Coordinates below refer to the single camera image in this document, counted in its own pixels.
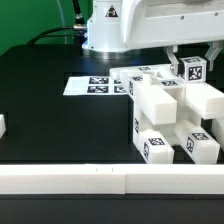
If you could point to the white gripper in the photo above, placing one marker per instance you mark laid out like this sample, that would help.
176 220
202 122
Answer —
161 23

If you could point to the white tagged block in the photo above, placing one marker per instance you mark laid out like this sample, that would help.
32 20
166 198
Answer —
195 69

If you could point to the white chair back frame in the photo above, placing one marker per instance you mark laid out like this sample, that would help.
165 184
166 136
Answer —
205 100

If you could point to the white chair seat part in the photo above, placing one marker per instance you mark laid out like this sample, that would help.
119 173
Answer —
166 130

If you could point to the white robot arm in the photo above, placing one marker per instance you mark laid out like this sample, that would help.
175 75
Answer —
118 26

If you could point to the white part right edge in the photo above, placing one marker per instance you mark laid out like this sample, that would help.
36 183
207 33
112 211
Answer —
218 131

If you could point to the white part edge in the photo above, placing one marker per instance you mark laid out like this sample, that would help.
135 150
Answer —
218 131
2 125

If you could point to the white part left edge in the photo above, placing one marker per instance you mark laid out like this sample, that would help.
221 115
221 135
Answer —
2 125

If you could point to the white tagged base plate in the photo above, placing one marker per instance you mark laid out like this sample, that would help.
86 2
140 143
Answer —
93 85

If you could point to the white front rail barrier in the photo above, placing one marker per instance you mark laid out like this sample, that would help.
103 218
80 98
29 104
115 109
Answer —
112 179

